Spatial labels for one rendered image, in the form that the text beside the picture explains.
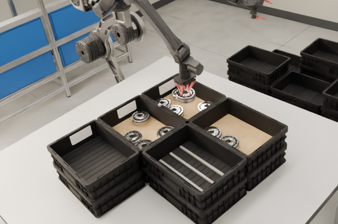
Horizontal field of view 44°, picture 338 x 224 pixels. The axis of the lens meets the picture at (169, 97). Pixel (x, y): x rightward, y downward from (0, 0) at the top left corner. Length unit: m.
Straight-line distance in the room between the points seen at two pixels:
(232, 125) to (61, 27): 2.26
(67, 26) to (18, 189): 2.08
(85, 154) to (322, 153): 1.22
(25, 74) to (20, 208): 1.93
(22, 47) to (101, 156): 1.94
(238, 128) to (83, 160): 0.82
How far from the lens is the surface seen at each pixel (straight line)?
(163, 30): 1.93
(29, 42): 3.91
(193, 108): 2.37
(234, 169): 1.84
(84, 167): 2.13
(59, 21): 4.01
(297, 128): 2.43
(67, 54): 4.14
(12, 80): 3.94
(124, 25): 2.59
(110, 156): 2.15
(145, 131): 2.25
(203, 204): 1.82
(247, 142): 2.12
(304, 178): 2.15
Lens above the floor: 2.22
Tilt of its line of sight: 34 degrees down
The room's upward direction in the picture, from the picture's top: 8 degrees counter-clockwise
